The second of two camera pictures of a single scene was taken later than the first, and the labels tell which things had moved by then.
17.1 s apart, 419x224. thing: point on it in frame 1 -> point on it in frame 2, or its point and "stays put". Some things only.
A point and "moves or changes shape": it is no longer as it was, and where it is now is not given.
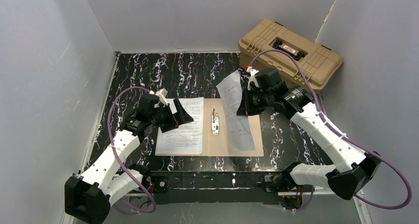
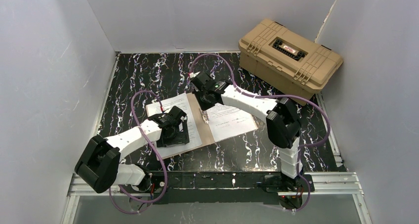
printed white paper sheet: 187,138 stays put
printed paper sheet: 239,133 moves or changes shape
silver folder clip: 215,120 -> 205,116
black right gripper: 248,101 -> 203,100
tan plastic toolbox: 317,62 stays put
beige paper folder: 214,142 -> 201,119
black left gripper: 170,118 -> 176,136
